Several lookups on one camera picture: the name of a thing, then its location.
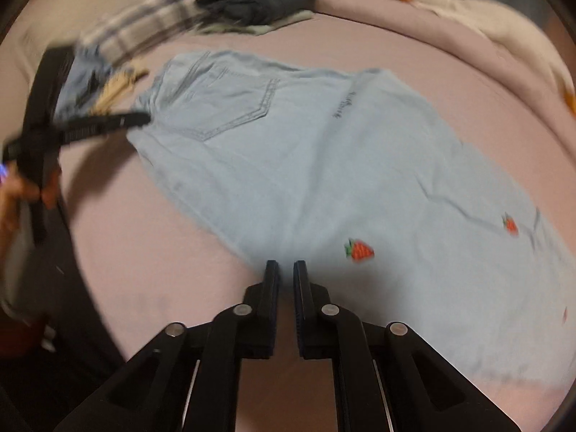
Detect pink bed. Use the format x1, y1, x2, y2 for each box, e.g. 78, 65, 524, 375
0, 9, 576, 432

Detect plaid pillow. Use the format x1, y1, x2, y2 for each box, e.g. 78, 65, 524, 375
76, 0, 212, 70

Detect pink duvet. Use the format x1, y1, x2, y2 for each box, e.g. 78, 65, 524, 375
177, 0, 576, 154

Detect light blue denim pants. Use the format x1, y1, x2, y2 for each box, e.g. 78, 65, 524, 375
126, 50, 576, 388

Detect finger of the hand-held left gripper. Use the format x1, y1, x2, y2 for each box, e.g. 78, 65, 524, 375
2, 112, 152, 161

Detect pale yellow garment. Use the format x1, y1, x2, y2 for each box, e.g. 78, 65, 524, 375
90, 67, 150, 116

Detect white goose plush toy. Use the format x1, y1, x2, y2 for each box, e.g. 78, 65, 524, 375
375, 0, 576, 115

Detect folded dark jeans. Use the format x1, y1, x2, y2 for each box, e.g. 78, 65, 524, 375
195, 0, 318, 28

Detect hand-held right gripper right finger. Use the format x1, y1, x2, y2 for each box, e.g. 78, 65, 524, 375
292, 260, 523, 432

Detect small light blue garment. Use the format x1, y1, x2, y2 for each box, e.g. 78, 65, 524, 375
56, 47, 115, 120

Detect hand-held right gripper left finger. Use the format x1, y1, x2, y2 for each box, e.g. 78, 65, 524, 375
54, 260, 282, 432

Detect person's left hand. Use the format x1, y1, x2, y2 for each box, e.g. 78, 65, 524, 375
0, 164, 62, 239

